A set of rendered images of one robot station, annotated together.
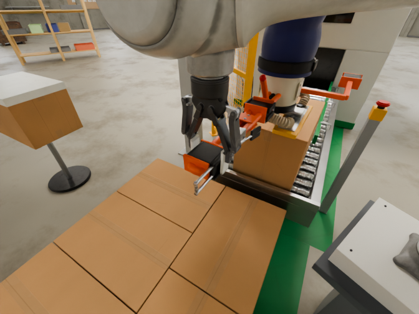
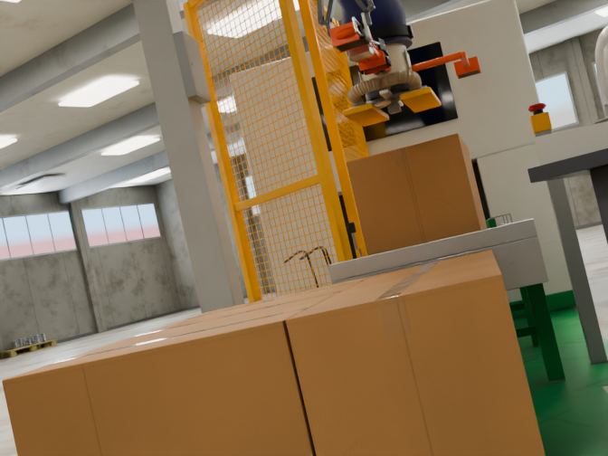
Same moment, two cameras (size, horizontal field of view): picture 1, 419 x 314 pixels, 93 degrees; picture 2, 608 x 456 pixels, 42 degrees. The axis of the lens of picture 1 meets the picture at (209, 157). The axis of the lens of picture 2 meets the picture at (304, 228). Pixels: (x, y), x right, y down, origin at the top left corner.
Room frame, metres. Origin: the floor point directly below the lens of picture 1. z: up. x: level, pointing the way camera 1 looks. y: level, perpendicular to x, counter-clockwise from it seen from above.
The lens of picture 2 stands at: (-1.50, 0.85, 0.64)
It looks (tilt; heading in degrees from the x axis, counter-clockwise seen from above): 2 degrees up; 342
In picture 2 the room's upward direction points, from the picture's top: 13 degrees counter-clockwise
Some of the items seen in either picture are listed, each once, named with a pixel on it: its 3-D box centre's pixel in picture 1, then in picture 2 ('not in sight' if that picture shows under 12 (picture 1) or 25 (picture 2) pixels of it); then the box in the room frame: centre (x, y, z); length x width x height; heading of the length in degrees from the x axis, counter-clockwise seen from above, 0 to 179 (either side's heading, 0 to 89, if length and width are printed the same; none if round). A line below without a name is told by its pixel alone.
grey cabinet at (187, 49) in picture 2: not in sight; (193, 68); (1.99, 0.10, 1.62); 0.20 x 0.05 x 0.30; 150
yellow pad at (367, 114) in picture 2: not in sight; (366, 110); (0.95, -0.24, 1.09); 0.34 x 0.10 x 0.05; 147
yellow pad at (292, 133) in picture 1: (295, 115); (420, 96); (0.85, -0.40, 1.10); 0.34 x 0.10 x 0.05; 147
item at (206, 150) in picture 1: (204, 158); (347, 37); (0.40, 0.01, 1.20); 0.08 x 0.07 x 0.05; 147
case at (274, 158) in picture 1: (279, 136); (423, 204); (1.21, -0.49, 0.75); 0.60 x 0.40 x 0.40; 148
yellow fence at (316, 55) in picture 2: not in sight; (357, 175); (2.64, -0.85, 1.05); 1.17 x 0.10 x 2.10; 150
